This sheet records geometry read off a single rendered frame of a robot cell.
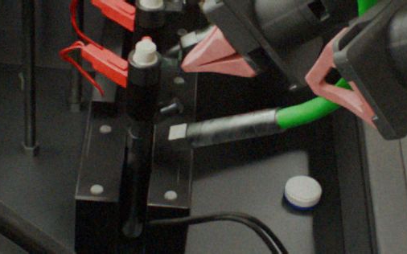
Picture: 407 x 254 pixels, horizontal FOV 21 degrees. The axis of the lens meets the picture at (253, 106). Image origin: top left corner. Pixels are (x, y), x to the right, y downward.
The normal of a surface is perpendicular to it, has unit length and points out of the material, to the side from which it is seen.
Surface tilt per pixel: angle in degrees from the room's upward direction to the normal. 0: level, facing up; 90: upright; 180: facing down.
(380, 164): 0
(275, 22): 80
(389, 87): 46
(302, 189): 0
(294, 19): 89
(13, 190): 0
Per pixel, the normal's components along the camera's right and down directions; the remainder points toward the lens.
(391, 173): 0.12, -0.75
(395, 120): 0.54, -0.11
